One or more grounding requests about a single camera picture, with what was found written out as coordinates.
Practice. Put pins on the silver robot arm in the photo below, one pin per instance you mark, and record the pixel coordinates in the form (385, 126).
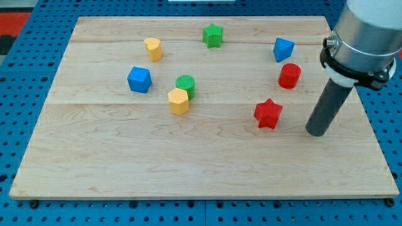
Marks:
(364, 44)

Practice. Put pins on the yellow hexagon block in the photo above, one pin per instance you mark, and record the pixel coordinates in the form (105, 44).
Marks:
(178, 99)

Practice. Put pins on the red star block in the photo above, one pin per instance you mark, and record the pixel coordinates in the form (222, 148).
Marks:
(267, 114)

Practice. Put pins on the green star block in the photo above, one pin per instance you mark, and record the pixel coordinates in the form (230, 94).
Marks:
(212, 35)

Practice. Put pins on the green cylinder block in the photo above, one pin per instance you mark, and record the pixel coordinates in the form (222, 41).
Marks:
(186, 82)

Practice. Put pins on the light wooden board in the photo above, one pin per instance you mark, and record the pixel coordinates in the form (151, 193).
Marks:
(95, 139)

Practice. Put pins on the blue cube block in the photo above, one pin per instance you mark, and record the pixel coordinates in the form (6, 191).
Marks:
(139, 80)

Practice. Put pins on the yellow heart block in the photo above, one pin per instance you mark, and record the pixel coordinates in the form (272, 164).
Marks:
(153, 49)

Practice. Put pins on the red cylinder block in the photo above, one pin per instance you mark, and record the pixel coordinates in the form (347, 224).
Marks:
(289, 75)

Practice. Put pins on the blue triangle block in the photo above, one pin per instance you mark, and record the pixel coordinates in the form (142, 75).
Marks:
(283, 49)

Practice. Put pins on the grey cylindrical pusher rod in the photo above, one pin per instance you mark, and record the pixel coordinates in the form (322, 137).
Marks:
(331, 100)

